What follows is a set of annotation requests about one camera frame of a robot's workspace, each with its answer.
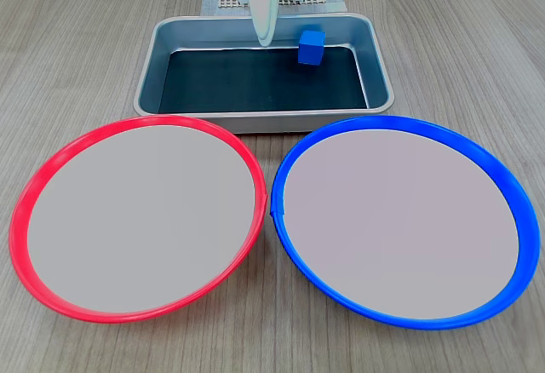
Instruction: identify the steel tray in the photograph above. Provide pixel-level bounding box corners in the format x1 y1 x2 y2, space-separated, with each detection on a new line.
133 13 395 135

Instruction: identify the black tray mat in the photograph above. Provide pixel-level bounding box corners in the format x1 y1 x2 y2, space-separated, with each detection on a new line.
157 45 368 114

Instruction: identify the blue rimmed white plate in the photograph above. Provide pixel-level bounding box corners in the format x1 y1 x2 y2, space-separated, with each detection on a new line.
270 115 541 330

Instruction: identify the red rimmed white plate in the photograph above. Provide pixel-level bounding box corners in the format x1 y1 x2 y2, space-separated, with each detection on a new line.
9 114 268 324

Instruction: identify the blue cube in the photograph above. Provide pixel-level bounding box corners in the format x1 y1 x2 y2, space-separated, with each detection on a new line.
297 30 327 66

